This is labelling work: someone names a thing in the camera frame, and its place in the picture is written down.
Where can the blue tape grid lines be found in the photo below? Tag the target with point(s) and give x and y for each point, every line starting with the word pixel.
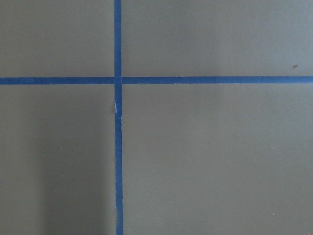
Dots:
pixel 118 80

